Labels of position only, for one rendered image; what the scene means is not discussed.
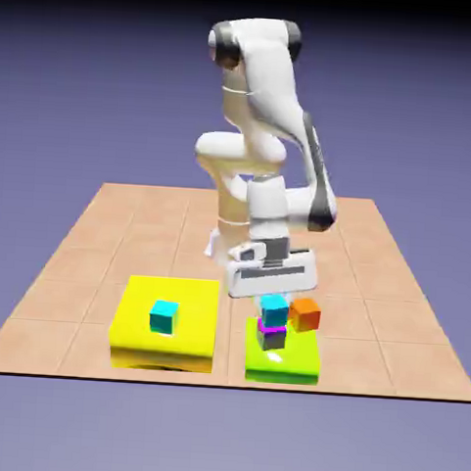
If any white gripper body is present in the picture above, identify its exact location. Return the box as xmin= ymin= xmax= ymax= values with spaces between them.
xmin=222 ymin=245 xmax=321 ymax=305

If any small cyan cube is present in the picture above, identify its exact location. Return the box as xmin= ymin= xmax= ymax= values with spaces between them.
xmin=258 ymin=293 xmax=292 ymax=330
xmin=147 ymin=299 xmax=180 ymax=337

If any small orange cube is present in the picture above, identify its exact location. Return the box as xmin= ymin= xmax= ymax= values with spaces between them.
xmin=286 ymin=296 xmax=323 ymax=335

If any small magenta cube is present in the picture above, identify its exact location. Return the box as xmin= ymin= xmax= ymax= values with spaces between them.
xmin=254 ymin=317 xmax=289 ymax=353

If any large lime green box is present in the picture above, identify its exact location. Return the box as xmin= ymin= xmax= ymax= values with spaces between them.
xmin=242 ymin=314 xmax=324 ymax=387

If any large yellow box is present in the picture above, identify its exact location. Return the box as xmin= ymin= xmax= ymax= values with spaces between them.
xmin=106 ymin=273 xmax=221 ymax=375

